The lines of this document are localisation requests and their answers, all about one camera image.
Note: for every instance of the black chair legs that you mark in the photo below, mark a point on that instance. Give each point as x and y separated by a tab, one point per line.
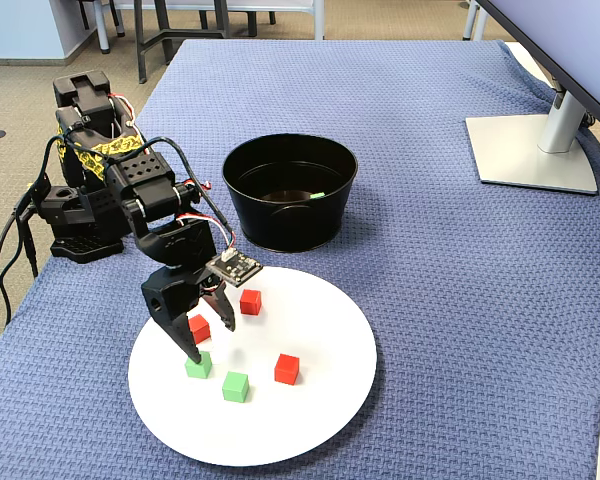
251	22
119	22

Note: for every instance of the monitor with silver stand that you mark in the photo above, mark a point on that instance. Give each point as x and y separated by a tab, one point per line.
520	150

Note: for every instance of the black metal bucket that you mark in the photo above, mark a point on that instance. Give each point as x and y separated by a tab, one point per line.
290	225

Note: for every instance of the green cube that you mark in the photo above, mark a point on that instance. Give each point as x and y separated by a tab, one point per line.
235	387
318	195
201	370

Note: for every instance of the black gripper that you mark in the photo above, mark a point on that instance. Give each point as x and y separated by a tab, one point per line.
166	296

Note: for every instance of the light grey table leg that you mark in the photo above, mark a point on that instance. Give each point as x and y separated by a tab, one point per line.
475	22

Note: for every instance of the black camera circuit board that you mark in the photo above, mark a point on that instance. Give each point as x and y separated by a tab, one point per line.
235	270

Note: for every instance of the red cube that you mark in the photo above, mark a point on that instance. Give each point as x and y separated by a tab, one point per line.
286	370
250	302
200	329

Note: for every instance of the dark grey table frame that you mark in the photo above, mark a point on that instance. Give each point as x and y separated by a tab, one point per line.
140	55

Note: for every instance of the blue woven tablecloth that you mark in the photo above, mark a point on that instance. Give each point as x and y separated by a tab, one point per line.
430	300

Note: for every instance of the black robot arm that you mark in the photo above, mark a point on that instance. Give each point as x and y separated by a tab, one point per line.
140	172

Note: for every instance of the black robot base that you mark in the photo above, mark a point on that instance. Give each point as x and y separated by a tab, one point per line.
80	245

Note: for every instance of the white round plate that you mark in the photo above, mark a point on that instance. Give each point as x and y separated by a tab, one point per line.
320	415

